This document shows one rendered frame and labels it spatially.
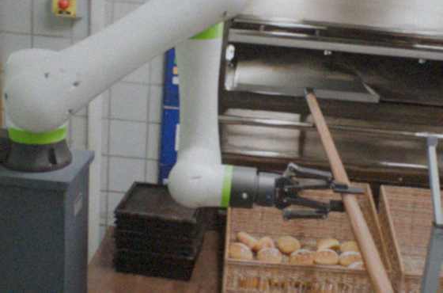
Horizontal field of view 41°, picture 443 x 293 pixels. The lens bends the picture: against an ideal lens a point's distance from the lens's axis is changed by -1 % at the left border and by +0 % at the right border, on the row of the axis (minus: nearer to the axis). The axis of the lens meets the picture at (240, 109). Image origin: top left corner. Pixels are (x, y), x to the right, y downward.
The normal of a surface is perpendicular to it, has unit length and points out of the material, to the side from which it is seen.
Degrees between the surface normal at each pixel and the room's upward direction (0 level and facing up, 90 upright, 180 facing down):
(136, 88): 90
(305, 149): 70
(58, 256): 90
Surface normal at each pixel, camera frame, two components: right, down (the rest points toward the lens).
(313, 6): 0.02, -0.09
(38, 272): -0.02, 0.25
